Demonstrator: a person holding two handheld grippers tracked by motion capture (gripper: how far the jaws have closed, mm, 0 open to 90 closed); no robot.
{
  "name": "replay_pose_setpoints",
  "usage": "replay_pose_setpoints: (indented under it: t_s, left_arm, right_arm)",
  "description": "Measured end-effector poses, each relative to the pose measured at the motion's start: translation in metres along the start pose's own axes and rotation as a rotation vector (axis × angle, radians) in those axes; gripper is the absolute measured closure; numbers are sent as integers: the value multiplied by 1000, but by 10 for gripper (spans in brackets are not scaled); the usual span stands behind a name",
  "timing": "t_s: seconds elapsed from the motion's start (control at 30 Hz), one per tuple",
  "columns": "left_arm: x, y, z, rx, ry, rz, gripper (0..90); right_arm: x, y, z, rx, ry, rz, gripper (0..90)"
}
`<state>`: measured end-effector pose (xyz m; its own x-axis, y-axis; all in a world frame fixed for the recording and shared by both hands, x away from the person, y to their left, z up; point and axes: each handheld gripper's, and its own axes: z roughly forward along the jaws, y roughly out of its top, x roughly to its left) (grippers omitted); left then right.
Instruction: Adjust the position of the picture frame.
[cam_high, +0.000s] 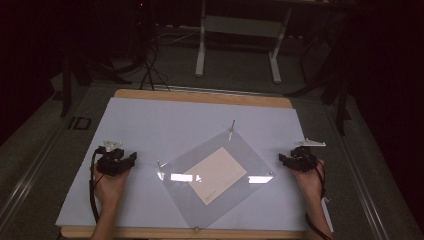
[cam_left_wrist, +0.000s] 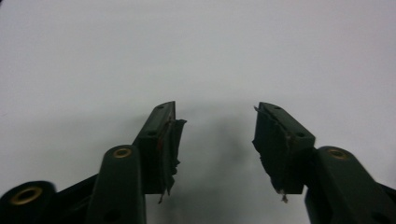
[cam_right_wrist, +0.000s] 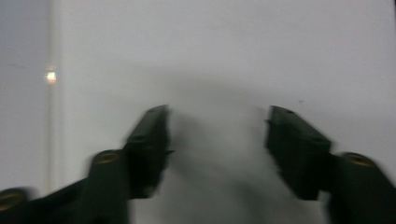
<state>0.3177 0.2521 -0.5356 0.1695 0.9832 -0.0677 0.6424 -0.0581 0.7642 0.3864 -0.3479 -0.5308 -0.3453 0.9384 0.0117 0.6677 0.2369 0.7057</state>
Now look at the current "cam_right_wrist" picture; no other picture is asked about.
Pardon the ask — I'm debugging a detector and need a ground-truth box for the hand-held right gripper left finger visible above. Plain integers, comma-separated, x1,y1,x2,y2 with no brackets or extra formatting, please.
83,105,172,224

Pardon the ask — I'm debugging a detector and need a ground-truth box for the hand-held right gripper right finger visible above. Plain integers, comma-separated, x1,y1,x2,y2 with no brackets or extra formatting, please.
265,105,396,224

